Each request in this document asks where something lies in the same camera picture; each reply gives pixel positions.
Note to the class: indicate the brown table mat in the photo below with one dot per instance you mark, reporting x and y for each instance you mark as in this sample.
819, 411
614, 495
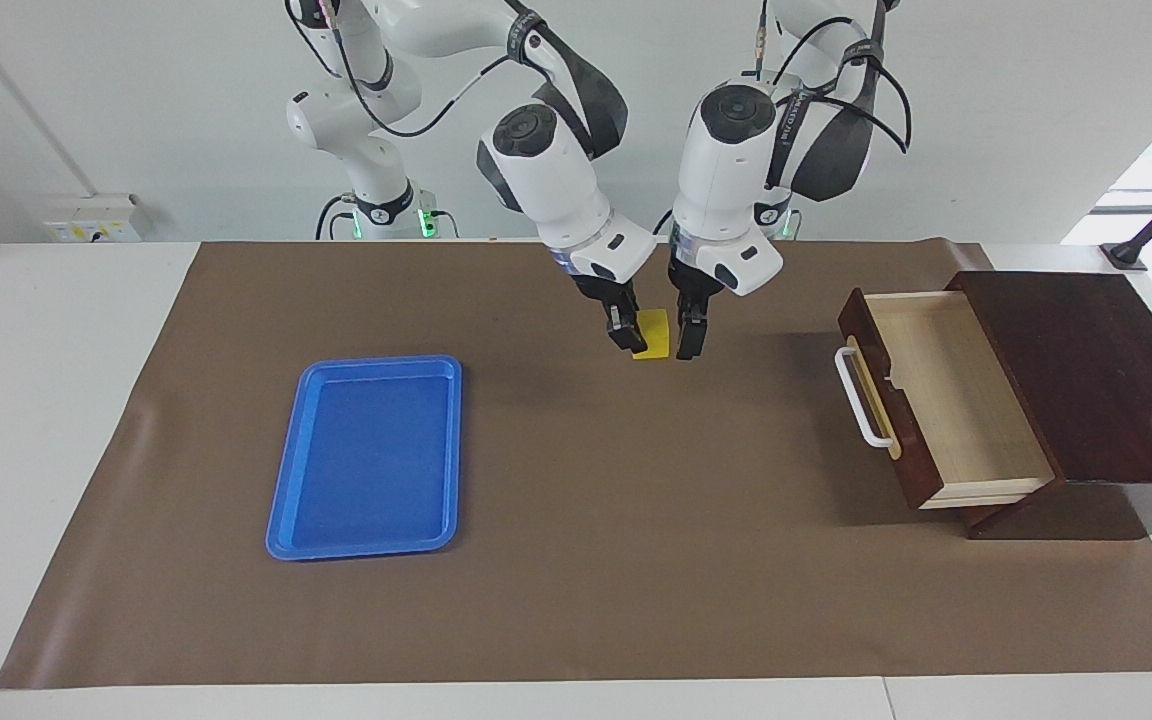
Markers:
636, 560

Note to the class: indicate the white wall outlet box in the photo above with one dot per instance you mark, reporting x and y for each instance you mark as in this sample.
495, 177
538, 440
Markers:
96, 220

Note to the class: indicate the dark wooden cabinet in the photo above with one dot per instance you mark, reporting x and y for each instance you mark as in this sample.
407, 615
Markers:
1086, 370

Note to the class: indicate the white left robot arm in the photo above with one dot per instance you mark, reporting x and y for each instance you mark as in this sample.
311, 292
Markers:
726, 160

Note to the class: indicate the yellow block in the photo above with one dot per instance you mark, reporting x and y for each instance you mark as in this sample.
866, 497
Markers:
656, 335

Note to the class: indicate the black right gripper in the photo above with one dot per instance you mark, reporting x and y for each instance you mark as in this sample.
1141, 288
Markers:
608, 290

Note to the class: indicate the blue plastic tray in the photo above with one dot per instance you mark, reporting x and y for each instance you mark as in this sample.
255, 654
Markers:
366, 460

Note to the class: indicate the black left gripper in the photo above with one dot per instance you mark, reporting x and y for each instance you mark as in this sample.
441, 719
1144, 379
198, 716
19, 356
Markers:
698, 285

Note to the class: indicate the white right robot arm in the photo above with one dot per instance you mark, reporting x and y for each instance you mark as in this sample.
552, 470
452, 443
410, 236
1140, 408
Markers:
546, 170

